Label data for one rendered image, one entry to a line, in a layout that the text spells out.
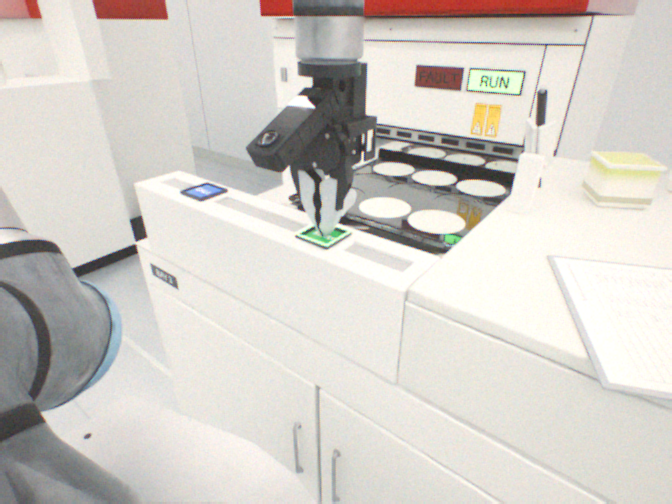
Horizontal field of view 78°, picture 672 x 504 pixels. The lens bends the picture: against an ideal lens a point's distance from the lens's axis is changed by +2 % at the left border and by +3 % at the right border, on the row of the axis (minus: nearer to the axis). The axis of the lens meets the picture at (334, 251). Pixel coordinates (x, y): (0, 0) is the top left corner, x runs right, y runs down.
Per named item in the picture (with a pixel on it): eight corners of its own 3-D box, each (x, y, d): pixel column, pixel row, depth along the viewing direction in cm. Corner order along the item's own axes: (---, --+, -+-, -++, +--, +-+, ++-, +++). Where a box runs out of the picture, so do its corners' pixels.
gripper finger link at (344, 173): (353, 210, 50) (355, 139, 46) (345, 214, 49) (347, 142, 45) (323, 202, 53) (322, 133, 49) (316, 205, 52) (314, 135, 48)
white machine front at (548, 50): (285, 154, 139) (277, 18, 119) (539, 214, 95) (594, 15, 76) (279, 156, 137) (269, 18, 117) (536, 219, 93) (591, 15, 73)
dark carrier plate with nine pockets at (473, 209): (384, 160, 108) (385, 158, 108) (519, 188, 90) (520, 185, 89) (297, 199, 84) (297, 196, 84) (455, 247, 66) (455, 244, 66)
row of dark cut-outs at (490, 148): (374, 133, 111) (374, 124, 110) (546, 162, 88) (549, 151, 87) (373, 134, 111) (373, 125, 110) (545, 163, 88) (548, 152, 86)
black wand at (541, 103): (547, 90, 49) (550, 83, 50) (534, 89, 50) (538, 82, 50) (539, 190, 65) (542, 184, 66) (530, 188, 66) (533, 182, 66)
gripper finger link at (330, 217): (362, 230, 57) (365, 165, 52) (336, 246, 52) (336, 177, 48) (344, 224, 58) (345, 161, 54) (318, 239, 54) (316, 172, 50)
